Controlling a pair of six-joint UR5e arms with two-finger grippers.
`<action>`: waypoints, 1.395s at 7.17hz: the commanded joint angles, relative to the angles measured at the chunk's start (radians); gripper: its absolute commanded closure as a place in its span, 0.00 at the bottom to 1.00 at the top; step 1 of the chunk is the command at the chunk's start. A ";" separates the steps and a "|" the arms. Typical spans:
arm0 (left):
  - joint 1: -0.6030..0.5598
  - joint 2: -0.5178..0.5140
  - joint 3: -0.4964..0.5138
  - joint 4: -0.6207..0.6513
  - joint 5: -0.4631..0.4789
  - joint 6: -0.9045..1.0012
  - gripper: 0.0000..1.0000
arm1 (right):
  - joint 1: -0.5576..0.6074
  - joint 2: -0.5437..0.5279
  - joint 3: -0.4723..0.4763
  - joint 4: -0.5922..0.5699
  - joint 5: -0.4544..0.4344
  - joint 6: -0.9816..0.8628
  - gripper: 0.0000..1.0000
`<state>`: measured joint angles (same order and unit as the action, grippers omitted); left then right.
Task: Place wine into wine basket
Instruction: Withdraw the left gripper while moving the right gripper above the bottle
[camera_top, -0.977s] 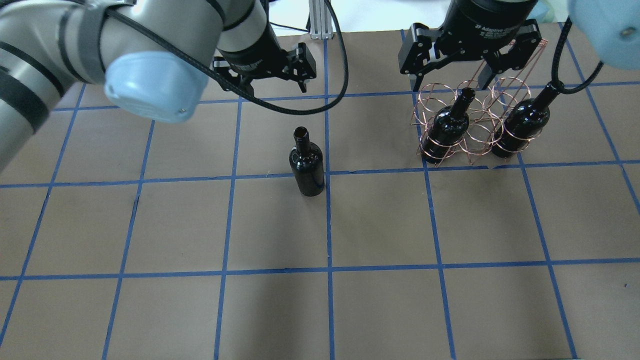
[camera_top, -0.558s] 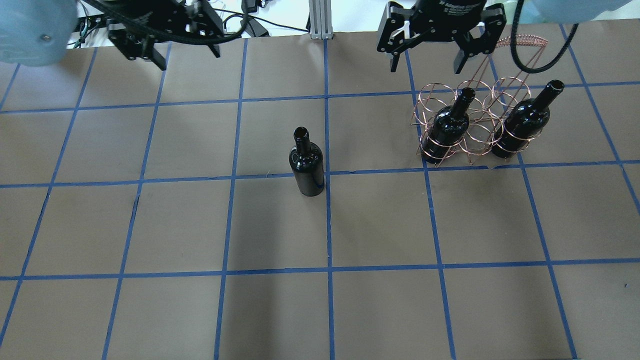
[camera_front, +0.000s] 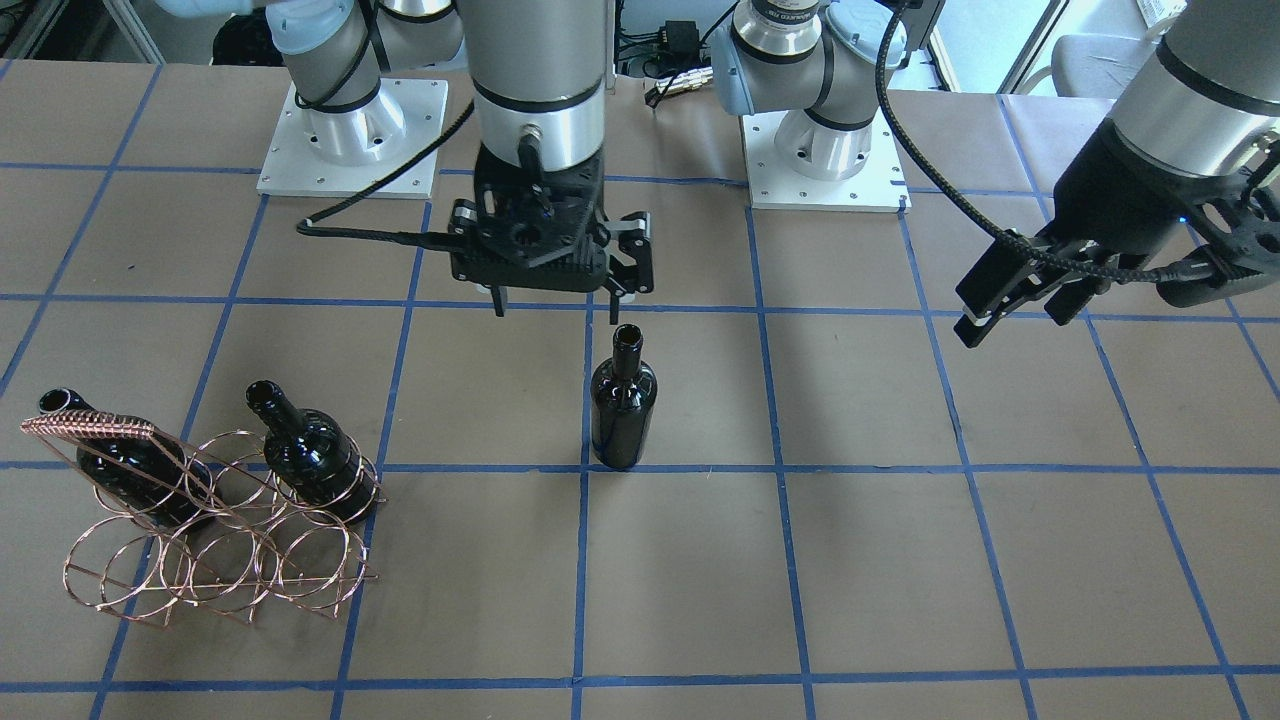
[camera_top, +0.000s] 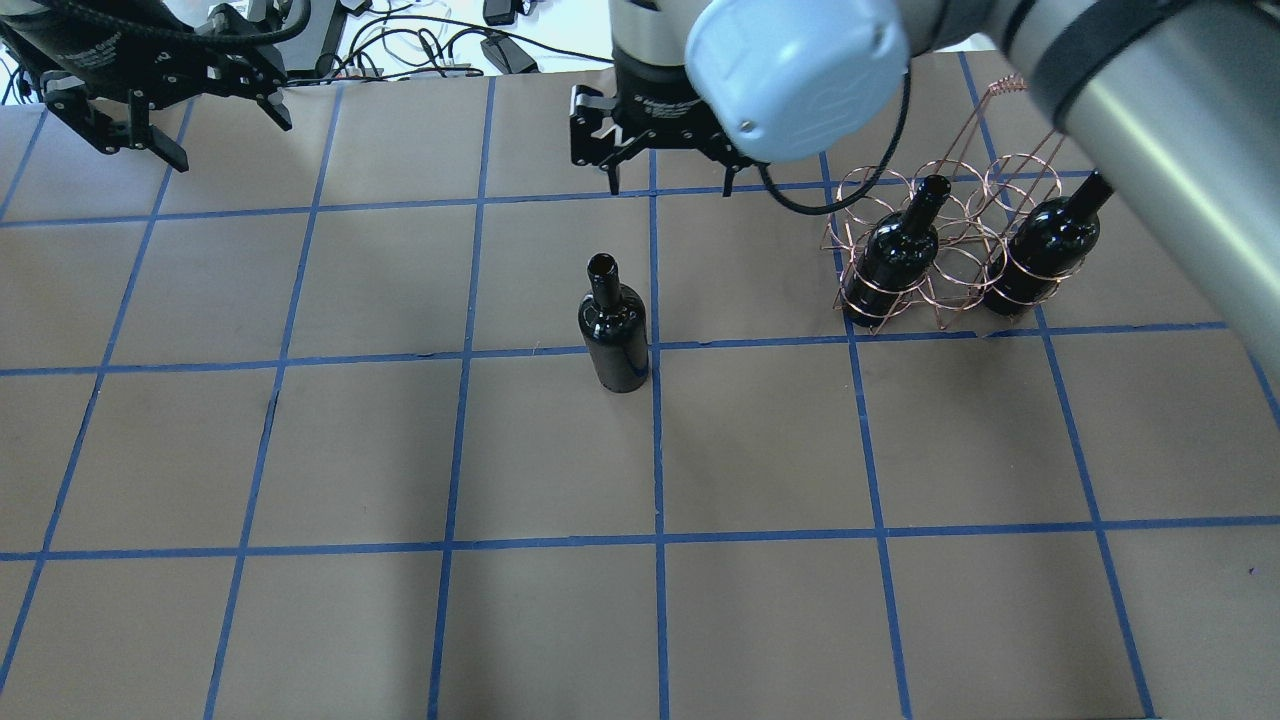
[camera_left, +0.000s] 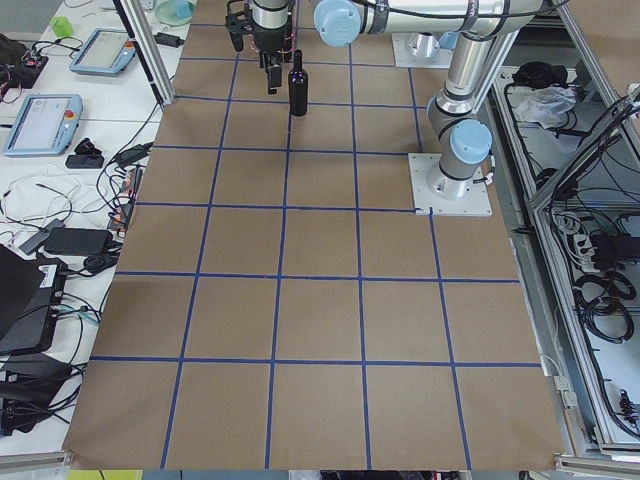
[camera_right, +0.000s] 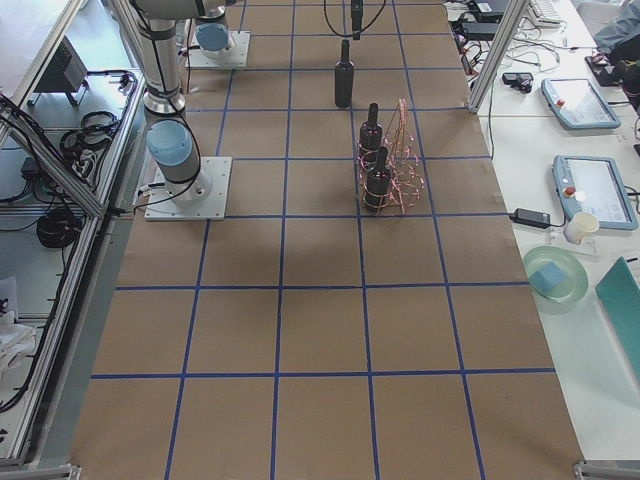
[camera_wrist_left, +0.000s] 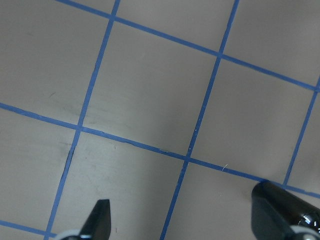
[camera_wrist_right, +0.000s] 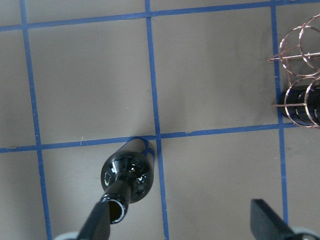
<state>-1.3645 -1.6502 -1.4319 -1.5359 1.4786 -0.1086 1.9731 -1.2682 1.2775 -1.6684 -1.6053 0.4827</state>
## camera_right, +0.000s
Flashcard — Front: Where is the dark wine bottle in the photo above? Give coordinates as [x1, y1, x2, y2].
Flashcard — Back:
[334, 39, 354, 108]

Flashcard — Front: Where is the far dark bottle in basket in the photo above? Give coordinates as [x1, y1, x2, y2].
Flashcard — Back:
[359, 103, 382, 155]

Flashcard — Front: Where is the dark bottle in basket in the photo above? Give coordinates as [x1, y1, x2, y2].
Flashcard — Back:
[359, 103, 382, 155]
[363, 146, 391, 211]

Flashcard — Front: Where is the near dark bottle in basket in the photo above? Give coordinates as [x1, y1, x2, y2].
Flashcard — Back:
[363, 146, 391, 211]

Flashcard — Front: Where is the black handheld device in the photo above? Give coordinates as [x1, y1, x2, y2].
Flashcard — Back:
[502, 72, 533, 93]

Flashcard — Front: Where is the far teach pendant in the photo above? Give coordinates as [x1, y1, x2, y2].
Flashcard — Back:
[541, 78, 621, 130]

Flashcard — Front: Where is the teach pendant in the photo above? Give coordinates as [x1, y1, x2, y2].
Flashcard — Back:
[541, 78, 621, 130]
[552, 155, 639, 231]

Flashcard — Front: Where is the black power adapter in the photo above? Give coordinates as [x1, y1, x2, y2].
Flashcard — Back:
[509, 208, 551, 229]

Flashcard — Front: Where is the near teach pendant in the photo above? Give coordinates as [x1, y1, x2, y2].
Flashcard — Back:
[552, 155, 639, 231]

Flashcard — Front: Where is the black control box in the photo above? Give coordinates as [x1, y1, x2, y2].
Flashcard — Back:
[27, 36, 88, 107]

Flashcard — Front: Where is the white paper cup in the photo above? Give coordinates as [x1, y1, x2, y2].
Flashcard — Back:
[563, 211, 600, 244]

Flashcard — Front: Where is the blue foam cube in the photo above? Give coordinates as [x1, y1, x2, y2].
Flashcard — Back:
[529, 262, 567, 295]

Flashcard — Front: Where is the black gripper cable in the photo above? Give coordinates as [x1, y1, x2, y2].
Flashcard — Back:
[323, 0, 387, 38]

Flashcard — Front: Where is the aluminium frame post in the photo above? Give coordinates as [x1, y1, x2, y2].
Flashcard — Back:
[467, 0, 528, 113]

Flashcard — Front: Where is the copper wire wine basket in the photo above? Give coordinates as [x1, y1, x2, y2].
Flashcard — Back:
[357, 98, 424, 214]

